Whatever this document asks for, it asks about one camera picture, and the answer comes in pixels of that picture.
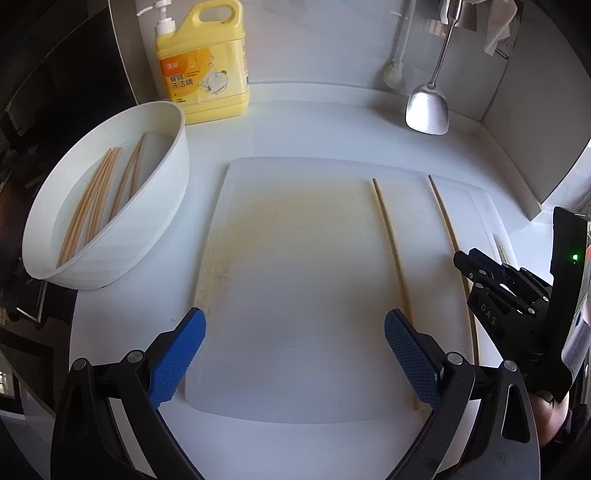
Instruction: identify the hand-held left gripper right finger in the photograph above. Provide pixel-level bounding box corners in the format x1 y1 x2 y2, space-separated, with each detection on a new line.
384 309 541 480

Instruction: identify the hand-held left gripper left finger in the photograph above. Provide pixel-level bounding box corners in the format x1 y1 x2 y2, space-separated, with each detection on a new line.
51 308 207 480

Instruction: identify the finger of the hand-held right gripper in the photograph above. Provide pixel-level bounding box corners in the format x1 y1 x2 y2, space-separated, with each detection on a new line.
454 250 513 296
468 248 550 301

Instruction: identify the white round bowl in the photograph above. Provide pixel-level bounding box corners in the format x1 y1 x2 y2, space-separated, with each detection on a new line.
21 102 191 291

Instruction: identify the bundle of wooden chopsticks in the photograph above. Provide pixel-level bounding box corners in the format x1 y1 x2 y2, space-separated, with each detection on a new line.
56 134 147 268

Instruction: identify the person's right hand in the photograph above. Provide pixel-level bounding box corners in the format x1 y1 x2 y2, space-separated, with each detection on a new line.
529 392 573 448

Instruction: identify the white plastic cutting board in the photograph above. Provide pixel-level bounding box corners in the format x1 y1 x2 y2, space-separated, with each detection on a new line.
185 157 515 424

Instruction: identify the metal spatula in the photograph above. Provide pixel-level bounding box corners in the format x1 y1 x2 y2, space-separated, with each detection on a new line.
405 0 464 136

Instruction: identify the white bottle brush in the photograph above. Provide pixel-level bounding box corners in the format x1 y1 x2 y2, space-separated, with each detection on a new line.
382 0 414 89

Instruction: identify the white cloth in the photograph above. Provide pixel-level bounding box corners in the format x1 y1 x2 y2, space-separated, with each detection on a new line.
480 0 519 56

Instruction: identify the yellow dish soap pump bottle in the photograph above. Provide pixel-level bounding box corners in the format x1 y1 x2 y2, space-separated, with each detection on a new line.
137 0 251 125

